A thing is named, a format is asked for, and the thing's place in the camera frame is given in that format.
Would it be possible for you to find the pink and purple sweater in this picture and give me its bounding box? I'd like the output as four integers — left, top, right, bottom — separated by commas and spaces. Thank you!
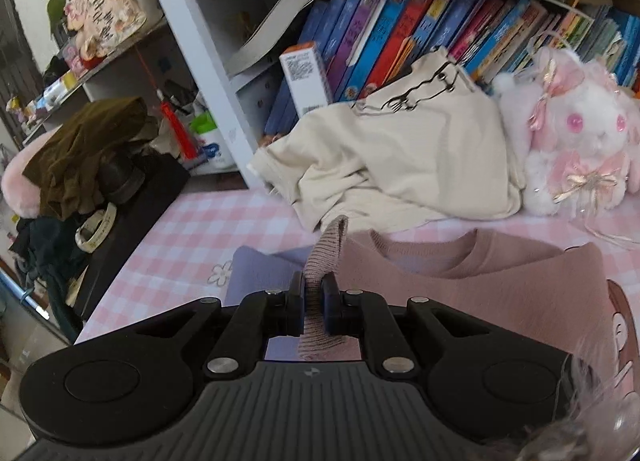
224, 218, 617, 381

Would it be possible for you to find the pink checkered cartoon bedsheet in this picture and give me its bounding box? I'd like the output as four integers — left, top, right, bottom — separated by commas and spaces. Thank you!
74, 187, 640, 392

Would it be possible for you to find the cream cloth bag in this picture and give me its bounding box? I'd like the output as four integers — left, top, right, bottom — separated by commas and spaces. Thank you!
248, 50, 524, 233

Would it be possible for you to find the red tassel ornament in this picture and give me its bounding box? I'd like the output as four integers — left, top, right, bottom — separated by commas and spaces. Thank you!
156, 88, 198, 161

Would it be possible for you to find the olive green cloth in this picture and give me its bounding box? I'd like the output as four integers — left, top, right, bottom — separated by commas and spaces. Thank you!
23, 97, 149, 221

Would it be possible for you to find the white carton box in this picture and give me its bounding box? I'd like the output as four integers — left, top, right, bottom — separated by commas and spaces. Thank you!
280, 41, 332, 118

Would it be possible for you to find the pink plush pillow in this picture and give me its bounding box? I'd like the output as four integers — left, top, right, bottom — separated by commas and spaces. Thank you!
1, 130, 58, 218

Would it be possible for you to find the white bookshelf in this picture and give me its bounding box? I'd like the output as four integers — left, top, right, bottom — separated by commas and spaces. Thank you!
19, 0, 640, 190

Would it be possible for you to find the white pink plush bunny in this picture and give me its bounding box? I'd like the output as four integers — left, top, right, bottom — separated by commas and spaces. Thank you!
491, 46, 639, 218

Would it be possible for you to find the flower bouquet decoration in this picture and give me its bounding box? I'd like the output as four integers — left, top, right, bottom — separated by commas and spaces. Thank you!
37, 0, 149, 70

